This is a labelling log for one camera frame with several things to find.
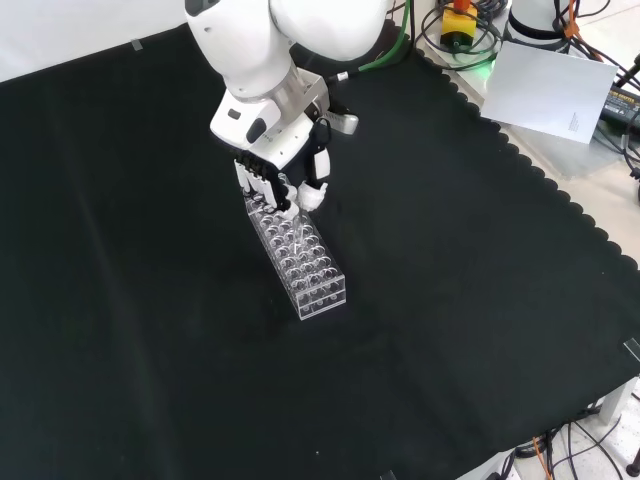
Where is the black cable loop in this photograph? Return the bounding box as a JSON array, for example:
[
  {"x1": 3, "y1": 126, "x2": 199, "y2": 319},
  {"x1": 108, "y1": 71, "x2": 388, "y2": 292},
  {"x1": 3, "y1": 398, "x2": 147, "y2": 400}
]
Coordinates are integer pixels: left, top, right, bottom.
[{"x1": 418, "y1": 0, "x2": 504, "y2": 69}]

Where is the clear test tube rack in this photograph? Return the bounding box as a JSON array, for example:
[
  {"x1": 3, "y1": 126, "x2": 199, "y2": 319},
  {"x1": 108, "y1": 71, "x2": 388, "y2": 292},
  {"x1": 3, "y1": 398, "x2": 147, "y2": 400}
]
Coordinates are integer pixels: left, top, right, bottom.
[{"x1": 243, "y1": 172, "x2": 348, "y2": 321}]

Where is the green cable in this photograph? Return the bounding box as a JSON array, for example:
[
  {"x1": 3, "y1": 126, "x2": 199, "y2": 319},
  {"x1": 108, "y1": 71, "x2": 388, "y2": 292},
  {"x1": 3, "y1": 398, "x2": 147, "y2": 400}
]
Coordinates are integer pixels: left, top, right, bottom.
[{"x1": 327, "y1": 0, "x2": 417, "y2": 84}]

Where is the black power brick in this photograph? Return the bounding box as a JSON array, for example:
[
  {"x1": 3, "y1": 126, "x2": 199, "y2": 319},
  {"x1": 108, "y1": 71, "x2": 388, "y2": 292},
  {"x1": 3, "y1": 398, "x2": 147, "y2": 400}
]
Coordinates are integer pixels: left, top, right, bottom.
[{"x1": 599, "y1": 87, "x2": 640, "y2": 129}]

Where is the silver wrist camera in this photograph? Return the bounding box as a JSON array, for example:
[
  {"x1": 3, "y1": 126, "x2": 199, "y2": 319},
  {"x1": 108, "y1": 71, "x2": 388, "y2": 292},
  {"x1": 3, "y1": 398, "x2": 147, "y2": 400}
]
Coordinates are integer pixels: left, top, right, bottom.
[{"x1": 314, "y1": 97, "x2": 360, "y2": 136}]

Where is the pale board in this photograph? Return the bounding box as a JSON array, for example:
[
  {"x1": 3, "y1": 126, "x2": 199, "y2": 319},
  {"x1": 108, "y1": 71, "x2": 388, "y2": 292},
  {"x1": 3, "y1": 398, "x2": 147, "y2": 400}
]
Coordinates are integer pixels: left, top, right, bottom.
[{"x1": 479, "y1": 40, "x2": 620, "y2": 146}]

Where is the white table leg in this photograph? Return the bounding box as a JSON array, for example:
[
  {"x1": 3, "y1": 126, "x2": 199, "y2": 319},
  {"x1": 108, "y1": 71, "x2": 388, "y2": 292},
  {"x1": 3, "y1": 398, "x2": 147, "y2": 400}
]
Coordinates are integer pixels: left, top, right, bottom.
[{"x1": 599, "y1": 377, "x2": 640, "y2": 426}]

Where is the yellow stop button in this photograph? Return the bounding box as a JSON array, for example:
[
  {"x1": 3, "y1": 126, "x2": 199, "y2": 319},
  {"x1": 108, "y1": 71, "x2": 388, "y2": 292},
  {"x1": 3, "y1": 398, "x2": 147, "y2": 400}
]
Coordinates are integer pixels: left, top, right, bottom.
[{"x1": 439, "y1": 0, "x2": 477, "y2": 50}]

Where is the orange cable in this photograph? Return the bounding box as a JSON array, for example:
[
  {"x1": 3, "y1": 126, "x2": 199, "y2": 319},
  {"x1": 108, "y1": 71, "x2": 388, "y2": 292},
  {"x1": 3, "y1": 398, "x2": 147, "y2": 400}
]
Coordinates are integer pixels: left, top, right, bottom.
[{"x1": 562, "y1": 0, "x2": 586, "y2": 51}]

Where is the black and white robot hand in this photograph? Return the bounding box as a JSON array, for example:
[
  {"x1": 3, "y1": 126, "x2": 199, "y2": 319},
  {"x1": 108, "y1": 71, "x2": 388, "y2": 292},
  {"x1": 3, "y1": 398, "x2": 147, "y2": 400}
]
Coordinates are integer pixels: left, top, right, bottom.
[{"x1": 209, "y1": 92, "x2": 333, "y2": 220}]

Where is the black bench cloth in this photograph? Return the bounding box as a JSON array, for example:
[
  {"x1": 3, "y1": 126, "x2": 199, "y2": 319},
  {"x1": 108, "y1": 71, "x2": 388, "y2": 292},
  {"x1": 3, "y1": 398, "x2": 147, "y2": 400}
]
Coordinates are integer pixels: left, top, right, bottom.
[{"x1": 0, "y1": 9, "x2": 640, "y2": 480}]

